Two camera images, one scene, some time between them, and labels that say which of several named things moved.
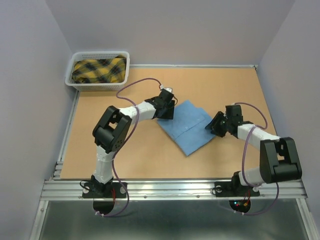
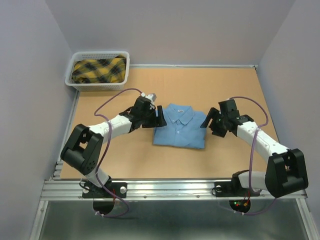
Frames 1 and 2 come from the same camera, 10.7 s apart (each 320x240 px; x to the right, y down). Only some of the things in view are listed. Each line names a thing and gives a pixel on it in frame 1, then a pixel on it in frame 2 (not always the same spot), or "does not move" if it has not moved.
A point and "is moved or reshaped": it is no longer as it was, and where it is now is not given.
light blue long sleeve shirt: [187, 129] is moved or reshaped
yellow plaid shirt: [110, 70] does not move
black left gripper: [170, 114] -> [159, 121]
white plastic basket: [98, 87] does not move
